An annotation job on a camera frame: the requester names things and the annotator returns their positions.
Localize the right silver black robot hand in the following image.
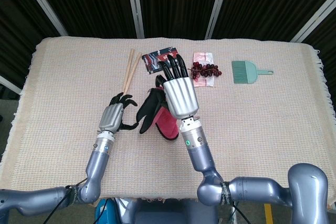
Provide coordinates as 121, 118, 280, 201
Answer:
156, 54, 200, 120

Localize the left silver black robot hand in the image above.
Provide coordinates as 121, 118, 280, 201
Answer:
97, 92, 139, 137

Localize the pink cloth black trim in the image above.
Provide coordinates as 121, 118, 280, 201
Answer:
135, 84, 181, 141

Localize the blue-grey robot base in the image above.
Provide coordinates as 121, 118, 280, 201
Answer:
115, 197, 220, 224

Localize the beige textured table covering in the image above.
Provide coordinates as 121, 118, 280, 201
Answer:
0, 36, 336, 206

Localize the red grape bunch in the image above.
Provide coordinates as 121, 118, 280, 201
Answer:
186, 61, 223, 80

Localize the dark printed card box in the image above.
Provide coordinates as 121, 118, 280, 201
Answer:
141, 47, 182, 75

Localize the pink white snack packet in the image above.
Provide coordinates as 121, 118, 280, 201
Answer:
192, 51, 216, 88

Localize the green hand brush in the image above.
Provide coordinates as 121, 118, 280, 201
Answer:
230, 60, 274, 86

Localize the blue plastic object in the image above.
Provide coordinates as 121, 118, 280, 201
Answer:
94, 199, 118, 224

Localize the white partition post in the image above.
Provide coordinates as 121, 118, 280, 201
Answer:
124, 0, 145, 39
290, 0, 336, 43
204, 0, 233, 40
0, 74, 22, 95
17, 0, 69, 37

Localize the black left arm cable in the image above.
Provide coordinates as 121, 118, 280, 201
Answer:
39, 178, 89, 224

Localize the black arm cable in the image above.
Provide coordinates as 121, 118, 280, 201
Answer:
39, 178, 89, 224
232, 202, 253, 224

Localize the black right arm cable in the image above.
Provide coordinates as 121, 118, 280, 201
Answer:
232, 202, 253, 224

